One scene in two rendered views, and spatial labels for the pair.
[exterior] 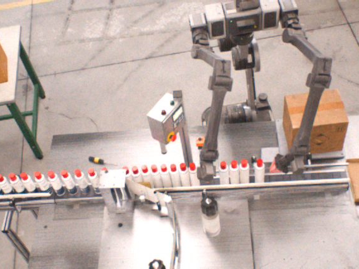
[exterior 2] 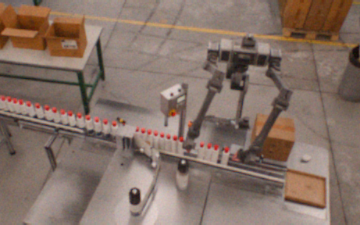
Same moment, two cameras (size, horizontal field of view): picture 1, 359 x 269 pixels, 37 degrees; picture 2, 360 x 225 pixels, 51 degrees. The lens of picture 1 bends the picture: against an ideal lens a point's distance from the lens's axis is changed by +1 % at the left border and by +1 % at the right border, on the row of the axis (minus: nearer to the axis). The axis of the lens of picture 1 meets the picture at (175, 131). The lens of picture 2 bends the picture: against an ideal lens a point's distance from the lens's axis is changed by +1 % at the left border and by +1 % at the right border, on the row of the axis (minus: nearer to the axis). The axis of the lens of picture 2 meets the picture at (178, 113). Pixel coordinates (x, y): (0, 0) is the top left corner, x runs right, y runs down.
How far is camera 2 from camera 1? 0.32 m
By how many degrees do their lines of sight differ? 6
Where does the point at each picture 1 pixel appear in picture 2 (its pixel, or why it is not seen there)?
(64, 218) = (87, 150)
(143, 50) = (178, 69)
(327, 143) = (277, 153)
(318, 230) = (253, 208)
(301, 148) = (256, 147)
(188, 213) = (169, 170)
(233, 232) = (194, 191)
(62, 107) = (113, 89)
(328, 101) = (285, 125)
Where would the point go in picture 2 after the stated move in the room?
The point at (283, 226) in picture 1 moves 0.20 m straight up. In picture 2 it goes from (230, 198) to (234, 183)
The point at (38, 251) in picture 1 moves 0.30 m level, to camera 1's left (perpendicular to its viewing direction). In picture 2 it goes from (62, 166) to (25, 162)
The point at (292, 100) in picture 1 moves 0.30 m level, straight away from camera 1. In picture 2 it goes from (261, 117) to (272, 94)
